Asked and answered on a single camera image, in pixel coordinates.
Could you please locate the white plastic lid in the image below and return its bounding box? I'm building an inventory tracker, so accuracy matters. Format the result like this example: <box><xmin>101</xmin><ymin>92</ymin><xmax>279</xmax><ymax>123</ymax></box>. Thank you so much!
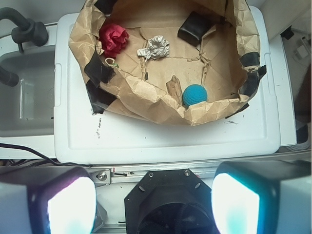
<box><xmin>54</xmin><ymin>6</ymin><xmax>281</xmax><ymax>165</ymax></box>

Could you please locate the small wood piece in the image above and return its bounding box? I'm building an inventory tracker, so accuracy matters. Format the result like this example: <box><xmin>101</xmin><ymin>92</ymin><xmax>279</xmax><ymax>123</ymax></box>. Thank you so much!
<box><xmin>166</xmin><ymin>75</ymin><xmax>183</xmax><ymax>105</ymax></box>

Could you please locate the brown paper bag tray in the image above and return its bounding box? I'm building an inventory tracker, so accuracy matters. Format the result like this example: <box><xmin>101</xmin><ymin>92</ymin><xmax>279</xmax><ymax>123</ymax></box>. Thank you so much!
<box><xmin>69</xmin><ymin>0</ymin><xmax>266</xmax><ymax>126</ymax></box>

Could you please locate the crumpled red paper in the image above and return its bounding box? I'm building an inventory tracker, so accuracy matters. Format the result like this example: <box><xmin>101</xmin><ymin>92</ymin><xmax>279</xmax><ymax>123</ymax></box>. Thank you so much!
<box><xmin>99</xmin><ymin>23</ymin><xmax>130</xmax><ymax>59</ymax></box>

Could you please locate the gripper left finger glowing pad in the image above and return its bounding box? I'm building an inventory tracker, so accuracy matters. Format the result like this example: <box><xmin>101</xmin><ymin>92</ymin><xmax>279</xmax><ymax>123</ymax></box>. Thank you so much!
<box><xmin>0</xmin><ymin>166</ymin><xmax>97</xmax><ymax>234</ymax></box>

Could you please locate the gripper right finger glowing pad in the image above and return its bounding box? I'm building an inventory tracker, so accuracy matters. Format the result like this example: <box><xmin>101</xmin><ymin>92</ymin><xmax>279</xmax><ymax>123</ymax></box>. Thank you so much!
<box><xmin>211</xmin><ymin>160</ymin><xmax>312</xmax><ymax>234</ymax></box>

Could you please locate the blue textured ball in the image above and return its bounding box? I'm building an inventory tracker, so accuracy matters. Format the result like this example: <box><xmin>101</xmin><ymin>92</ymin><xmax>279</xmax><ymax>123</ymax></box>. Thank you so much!
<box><xmin>182</xmin><ymin>84</ymin><xmax>208</xmax><ymax>106</ymax></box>

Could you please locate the crumpled white paper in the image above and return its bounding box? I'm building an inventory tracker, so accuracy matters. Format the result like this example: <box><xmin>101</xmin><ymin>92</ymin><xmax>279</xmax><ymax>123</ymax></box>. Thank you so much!
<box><xmin>137</xmin><ymin>35</ymin><xmax>170</xmax><ymax>61</ymax></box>

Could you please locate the thin black cable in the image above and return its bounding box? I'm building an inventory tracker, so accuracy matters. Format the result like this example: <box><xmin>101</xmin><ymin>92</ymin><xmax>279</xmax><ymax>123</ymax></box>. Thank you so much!
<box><xmin>0</xmin><ymin>143</ymin><xmax>91</xmax><ymax>167</ymax></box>

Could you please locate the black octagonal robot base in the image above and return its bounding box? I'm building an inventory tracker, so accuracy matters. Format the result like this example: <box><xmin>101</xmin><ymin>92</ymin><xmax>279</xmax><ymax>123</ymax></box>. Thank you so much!
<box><xmin>124</xmin><ymin>169</ymin><xmax>219</xmax><ymax>234</ymax></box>

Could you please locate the black folded pouch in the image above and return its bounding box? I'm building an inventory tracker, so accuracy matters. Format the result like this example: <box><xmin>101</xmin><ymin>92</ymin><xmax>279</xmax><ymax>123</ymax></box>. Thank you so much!
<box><xmin>177</xmin><ymin>11</ymin><xmax>214</xmax><ymax>47</ymax></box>

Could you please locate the black faucet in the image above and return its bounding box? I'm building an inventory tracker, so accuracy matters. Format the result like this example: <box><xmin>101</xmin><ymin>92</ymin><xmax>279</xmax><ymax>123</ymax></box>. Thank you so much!
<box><xmin>0</xmin><ymin>7</ymin><xmax>49</xmax><ymax>87</ymax></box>

